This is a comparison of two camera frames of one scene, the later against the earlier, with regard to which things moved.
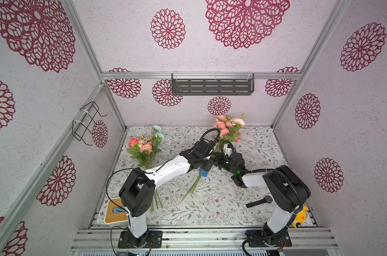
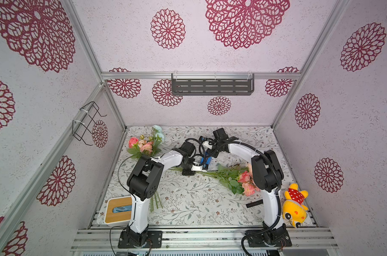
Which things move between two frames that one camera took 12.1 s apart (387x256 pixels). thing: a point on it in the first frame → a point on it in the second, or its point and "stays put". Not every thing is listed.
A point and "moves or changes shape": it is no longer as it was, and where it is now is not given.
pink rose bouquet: [228, 127] moves or changes shape
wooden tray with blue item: [115, 214] stays put
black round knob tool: [268, 199] stays put
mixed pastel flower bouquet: [145, 149] stays put
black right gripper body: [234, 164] → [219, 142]
